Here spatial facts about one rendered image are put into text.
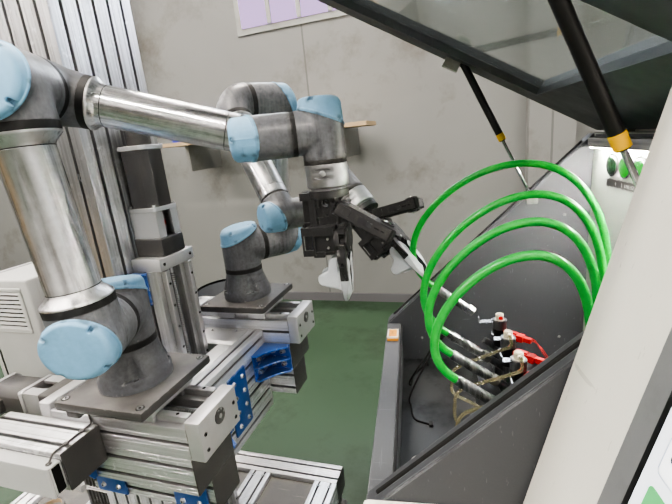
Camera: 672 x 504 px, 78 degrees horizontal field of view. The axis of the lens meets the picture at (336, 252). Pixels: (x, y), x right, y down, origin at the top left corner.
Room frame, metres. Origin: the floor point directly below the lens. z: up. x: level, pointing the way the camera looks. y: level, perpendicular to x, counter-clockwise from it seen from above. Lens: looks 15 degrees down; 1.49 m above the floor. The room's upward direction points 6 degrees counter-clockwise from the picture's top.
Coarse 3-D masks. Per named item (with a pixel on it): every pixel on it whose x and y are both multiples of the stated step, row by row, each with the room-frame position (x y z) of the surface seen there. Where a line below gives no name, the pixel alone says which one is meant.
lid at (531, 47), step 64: (320, 0) 1.21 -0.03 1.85; (384, 0) 0.98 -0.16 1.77; (448, 0) 0.78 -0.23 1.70; (512, 0) 0.65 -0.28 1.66; (576, 0) 0.55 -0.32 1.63; (640, 0) 0.44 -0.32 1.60; (448, 64) 1.11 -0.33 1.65; (512, 64) 0.97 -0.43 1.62; (640, 64) 0.58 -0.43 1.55; (640, 128) 0.88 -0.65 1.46
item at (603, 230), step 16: (512, 160) 0.81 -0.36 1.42; (528, 160) 0.80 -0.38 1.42; (480, 176) 0.82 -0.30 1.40; (576, 176) 0.77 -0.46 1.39; (448, 192) 0.84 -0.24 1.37; (432, 208) 0.85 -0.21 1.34; (592, 208) 0.76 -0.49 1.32; (416, 240) 0.87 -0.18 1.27; (608, 240) 0.75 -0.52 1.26; (416, 256) 0.87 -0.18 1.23; (608, 256) 0.75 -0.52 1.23; (416, 272) 0.87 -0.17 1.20
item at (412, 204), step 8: (408, 200) 0.89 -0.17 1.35; (416, 200) 0.88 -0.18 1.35; (376, 208) 0.93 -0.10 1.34; (384, 208) 0.91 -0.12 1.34; (392, 208) 0.90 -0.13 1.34; (400, 208) 0.90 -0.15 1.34; (408, 208) 0.89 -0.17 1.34; (416, 208) 0.88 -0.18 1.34; (376, 216) 0.92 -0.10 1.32; (384, 216) 0.91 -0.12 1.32; (392, 216) 0.94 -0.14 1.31
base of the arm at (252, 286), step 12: (228, 276) 1.25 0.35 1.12; (240, 276) 1.23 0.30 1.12; (252, 276) 1.24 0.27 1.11; (264, 276) 1.28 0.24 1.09; (228, 288) 1.24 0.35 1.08; (240, 288) 1.22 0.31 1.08; (252, 288) 1.23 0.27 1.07; (264, 288) 1.25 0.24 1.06; (228, 300) 1.23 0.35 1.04; (240, 300) 1.21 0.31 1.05; (252, 300) 1.21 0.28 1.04
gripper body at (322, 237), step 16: (304, 192) 0.75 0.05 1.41; (320, 192) 0.70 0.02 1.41; (336, 192) 0.70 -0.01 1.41; (304, 208) 0.74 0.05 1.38; (320, 208) 0.73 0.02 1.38; (304, 224) 0.73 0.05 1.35; (320, 224) 0.73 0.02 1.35; (336, 224) 0.71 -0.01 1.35; (320, 240) 0.71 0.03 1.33; (336, 240) 0.70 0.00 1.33; (352, 240) 0.76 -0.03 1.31; (304, 256) 0.71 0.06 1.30; (320, 256) 0.71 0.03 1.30
